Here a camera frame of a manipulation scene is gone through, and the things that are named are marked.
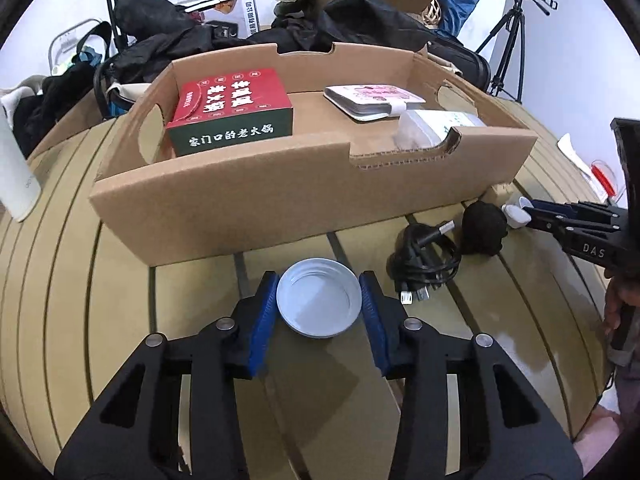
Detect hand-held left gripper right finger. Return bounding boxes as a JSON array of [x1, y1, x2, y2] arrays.
[[357, 270, 585, 480]]

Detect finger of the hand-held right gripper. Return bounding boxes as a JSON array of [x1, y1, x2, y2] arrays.
[[520, 199, 622, 218], [527, 213, 624, 241]]

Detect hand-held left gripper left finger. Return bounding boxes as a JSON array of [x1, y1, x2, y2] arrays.
[[54, 271, 280, 480]]

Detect white round lid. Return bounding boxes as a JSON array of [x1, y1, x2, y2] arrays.
[[276, 258, 363, 339]]

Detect shallow cardboard tray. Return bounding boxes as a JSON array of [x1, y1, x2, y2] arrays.
[[89, 42, 538, 267]]

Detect white plastic packet box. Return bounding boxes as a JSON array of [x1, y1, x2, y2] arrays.
[[397, 109, 488, 153]]

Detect pink card case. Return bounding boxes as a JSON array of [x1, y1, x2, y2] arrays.
[[323, 84, 426, 122]]

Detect red and green carton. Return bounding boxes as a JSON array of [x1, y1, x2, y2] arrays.
[[165, 67, 294, 158]]

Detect person's right hand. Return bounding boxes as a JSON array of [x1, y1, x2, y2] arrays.
[[602, 275, 632, 366]]

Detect white printed paper slip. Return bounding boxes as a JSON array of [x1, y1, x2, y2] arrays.
[[557, 132, 591, 178]]

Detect black tripod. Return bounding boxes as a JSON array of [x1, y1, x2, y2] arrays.
[[475, 0, 526, 103]]

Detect black duffel bag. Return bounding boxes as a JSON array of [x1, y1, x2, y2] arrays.
[[427, 40, 492, 93]]

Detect blue bag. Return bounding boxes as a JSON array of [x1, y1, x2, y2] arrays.
[[407, 0, 482, 41]]

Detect beige canvas bag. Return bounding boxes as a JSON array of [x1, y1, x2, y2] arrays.
[[105, 80, 156, 116]]

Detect black clothing pile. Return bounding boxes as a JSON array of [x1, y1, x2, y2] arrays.
[[107, 0, 441, 86]]

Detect white thermos bottle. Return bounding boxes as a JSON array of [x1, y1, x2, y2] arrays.
[[0, 105, 43, 223]]

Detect black clothes in box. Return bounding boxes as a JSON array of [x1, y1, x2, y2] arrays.
[[12, 60, 108, 153]]

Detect printed product carton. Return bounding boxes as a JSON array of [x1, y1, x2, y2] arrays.
[[185, 0, 261, 41]]

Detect black jacket on wagon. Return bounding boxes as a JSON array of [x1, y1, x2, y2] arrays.
[[114, 0, 201, 43]]

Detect beige hoodie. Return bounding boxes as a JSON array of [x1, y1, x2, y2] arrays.
[[0, 74, 48, 111]]

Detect black coiled cable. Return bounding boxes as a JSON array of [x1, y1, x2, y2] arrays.
[[387, 220, 463, 306]]

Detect black strap bag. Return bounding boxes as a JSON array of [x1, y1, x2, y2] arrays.
[[75, 22, 117, 68]]

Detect white metal frame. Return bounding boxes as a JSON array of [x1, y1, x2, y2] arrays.
[[49, 18, 113, 68]]

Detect black wagon pull handle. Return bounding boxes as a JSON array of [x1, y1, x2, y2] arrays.
[[102, 0, 126, 51]]

